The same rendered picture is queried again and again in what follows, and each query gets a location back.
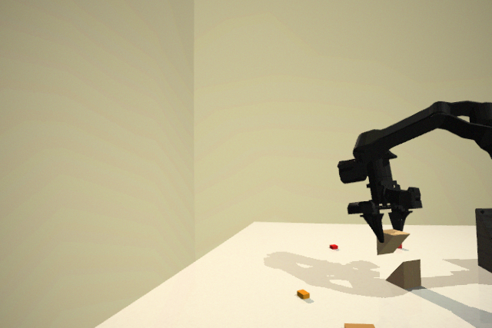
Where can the tan wooden block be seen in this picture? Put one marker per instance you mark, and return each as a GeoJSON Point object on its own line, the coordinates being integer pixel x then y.
{"type": "Point", "coordinates": [392, 240]}
{"type": "Point", "coordinates": [407, 275]}

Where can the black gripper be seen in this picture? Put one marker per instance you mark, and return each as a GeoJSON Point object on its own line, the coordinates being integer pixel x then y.
{"type": "Point", "coordinates": [371, 209]}

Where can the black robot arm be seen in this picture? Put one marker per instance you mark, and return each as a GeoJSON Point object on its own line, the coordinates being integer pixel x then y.
{"type": "Point", "coordinates": [372, 153]}

